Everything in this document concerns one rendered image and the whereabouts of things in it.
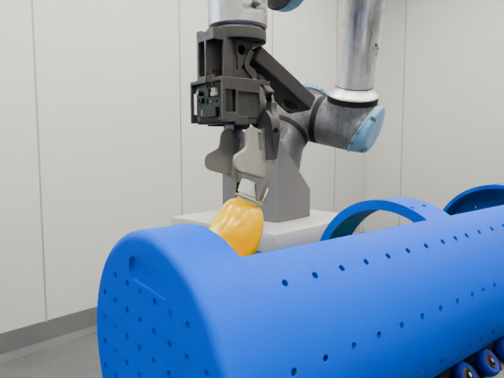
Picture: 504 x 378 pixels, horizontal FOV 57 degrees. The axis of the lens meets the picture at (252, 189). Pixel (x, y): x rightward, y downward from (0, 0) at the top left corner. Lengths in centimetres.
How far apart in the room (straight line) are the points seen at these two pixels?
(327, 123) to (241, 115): 54
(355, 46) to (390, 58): 510
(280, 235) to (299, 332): 46
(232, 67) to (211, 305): 31
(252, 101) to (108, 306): 30
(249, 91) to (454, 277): 36
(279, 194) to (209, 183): 309
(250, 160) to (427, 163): 533
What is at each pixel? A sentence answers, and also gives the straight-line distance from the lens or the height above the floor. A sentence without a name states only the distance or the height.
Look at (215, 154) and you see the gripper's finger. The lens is 62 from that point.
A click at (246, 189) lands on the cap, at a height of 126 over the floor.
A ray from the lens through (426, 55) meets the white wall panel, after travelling 597.
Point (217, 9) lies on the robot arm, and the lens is 60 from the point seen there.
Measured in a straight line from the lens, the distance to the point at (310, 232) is 98.
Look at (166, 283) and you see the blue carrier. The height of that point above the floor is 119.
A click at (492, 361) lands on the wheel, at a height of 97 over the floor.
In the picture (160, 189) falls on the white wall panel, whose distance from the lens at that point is 377.
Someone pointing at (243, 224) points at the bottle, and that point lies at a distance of 59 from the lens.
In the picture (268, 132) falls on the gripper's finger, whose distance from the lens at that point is 58.
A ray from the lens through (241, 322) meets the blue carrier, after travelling 42.
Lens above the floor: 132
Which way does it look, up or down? 6 degrees down
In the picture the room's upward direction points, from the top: straight up
